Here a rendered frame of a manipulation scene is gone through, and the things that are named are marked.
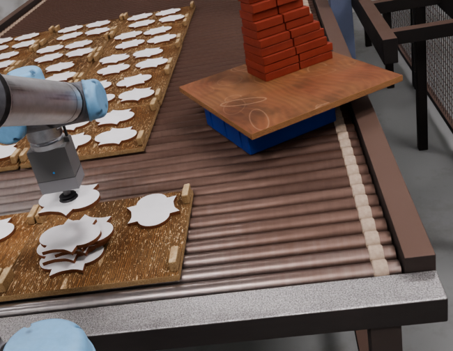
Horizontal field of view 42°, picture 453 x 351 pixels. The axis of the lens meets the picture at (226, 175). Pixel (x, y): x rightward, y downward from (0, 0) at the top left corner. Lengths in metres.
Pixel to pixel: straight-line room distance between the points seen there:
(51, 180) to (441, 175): 2.36
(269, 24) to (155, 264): 0.86
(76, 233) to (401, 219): 0.73
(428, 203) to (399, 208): 1.73
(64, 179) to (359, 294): 0.66
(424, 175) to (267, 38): 1.68
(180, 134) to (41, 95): 1.02
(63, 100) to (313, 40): 1.08
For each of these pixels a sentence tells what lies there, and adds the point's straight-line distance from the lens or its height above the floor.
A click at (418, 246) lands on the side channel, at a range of 1.24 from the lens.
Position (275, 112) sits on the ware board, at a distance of 1.64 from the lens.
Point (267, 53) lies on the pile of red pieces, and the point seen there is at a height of 1.12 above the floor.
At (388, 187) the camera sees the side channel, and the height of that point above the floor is 0.95.
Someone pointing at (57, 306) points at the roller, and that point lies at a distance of 1.35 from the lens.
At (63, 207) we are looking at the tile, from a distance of 1.35.
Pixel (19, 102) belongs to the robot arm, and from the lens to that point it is 0.89.
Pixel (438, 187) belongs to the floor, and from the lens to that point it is 3.20.
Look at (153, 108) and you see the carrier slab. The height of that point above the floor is 0.95.
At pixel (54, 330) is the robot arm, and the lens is 0.92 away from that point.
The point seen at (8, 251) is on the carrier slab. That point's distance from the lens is 1.56.
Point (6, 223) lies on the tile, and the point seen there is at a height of 0.95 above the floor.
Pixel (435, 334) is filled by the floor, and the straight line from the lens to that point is 2.40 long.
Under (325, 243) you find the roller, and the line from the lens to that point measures 1.31.
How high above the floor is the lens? 1.70
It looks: 29 degrees down
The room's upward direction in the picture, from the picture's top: 12 degrees counter-clockwise
